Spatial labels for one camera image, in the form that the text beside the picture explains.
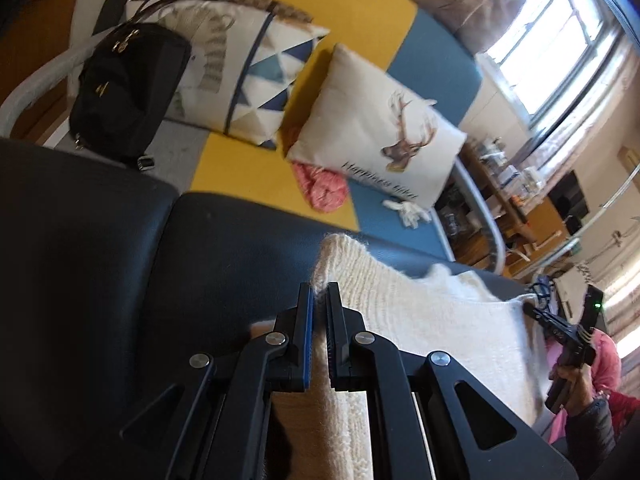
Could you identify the black television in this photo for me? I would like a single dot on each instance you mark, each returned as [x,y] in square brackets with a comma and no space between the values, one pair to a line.
[570,195]

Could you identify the person's right hand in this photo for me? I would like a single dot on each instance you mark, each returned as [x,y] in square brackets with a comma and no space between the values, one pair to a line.
[585,385]

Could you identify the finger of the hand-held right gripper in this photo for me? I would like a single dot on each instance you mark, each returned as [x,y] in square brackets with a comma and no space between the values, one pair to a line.
[545,321]

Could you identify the group of small containers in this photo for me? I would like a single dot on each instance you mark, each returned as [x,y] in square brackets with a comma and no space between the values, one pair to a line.
[505,170]

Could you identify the white gloves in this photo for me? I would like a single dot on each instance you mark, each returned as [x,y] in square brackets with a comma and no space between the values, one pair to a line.
[410,212]

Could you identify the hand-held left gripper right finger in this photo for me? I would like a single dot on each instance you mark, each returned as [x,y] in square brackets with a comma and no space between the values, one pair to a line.
[330,342]

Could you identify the window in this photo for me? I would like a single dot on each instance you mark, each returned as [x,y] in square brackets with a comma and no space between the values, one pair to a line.
[545,50]

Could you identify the cream knit sweater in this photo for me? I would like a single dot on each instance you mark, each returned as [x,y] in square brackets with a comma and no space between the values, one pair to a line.
[440,325]

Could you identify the deer print pillow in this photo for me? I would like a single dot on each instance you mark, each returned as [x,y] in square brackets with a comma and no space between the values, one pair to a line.
[350,125]

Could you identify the wooden side table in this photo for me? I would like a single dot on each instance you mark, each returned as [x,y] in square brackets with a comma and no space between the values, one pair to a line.
[525,220]

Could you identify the triangle pattern pillow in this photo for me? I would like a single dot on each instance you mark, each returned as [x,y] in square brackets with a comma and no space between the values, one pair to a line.
[250,60]

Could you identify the white metal rack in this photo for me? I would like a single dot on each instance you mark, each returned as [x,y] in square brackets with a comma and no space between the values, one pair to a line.
[620,185]

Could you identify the black handbag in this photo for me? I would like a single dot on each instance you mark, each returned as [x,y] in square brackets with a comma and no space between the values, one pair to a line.
[125,95]

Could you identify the pink knit cloth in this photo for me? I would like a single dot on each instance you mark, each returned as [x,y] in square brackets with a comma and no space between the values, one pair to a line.
[320,187]

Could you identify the red cloth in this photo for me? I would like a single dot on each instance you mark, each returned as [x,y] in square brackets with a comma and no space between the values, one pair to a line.
[615,407]

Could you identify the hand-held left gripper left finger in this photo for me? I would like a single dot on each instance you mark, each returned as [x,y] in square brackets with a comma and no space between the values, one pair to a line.
[308,342]

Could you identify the pink quilt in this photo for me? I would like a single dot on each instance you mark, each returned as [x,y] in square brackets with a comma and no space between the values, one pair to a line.
[607,360]

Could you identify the grey yellow blue sofa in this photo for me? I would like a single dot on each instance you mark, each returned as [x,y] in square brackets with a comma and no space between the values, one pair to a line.
[350,15]

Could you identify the person's right forearm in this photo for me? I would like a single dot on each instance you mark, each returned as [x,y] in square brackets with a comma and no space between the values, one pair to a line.
[592,430]

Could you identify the sheer patterned curtain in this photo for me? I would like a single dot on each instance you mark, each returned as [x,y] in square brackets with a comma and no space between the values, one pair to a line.
[590,120]

